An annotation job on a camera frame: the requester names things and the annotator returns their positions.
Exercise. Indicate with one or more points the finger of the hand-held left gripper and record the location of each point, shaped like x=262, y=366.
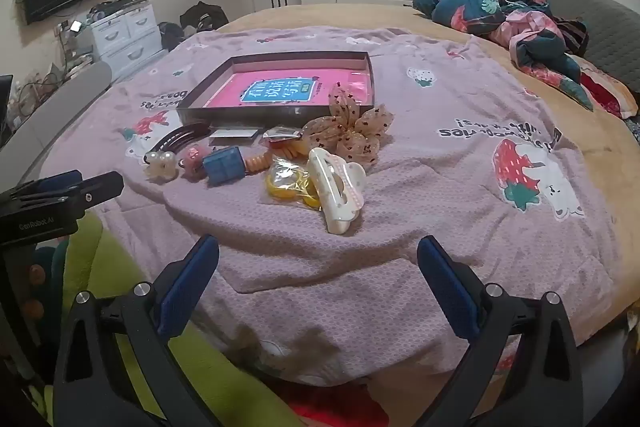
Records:
x=57, y=179
x=90, y=193

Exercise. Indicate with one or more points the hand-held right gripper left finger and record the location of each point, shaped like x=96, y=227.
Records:
x=187, y=287

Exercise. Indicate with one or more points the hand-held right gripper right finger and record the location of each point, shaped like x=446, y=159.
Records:
x=447, y=292

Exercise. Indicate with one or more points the white claw hair clip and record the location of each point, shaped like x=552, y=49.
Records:
x=330, y=207

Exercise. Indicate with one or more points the beige mesh bow hair accessory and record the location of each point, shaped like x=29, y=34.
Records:
x=350, y=132

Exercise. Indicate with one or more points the dark shallow box tray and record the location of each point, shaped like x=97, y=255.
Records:
x=280, y=111

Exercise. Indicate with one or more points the green cloth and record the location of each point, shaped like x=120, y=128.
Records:
x=115, y=257

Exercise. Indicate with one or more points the pink printed blanket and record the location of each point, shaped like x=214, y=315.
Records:
x=400, y=232

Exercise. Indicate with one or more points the grey chair back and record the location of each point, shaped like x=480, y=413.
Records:
x=65, y=102

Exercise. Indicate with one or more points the dark brown hair clip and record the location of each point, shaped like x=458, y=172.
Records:
x=175, y=139

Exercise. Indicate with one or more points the white card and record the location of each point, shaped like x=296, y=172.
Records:
x=232, y=137

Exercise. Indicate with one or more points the red cloth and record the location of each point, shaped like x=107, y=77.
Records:
x=340, y=409

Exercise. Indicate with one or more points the white drawer cabinet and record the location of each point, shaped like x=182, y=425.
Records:
x=125, y=32

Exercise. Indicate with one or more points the dark bag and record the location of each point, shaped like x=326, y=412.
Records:
x=172, y=37

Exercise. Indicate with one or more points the small red packet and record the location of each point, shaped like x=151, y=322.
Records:
x=282, y=134

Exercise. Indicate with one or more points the black bag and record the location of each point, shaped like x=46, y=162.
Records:
x=202, y=17

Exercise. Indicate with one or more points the teal floral duvet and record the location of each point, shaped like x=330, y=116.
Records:
x=475, y=2

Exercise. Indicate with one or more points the grey quilted pillow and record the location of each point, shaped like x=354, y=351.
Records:
x=600, y=22

